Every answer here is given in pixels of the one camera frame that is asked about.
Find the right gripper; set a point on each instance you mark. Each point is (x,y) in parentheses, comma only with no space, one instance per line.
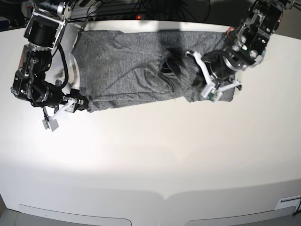
(75,102)

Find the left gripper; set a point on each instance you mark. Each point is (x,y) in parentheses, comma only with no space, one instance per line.
(216,75)

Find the grey T-shirt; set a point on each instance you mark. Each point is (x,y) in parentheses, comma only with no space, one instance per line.
(120,69)

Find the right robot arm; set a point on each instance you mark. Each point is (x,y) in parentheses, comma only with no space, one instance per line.
(44,33)

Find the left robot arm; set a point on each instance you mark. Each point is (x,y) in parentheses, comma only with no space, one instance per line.
(244,46)

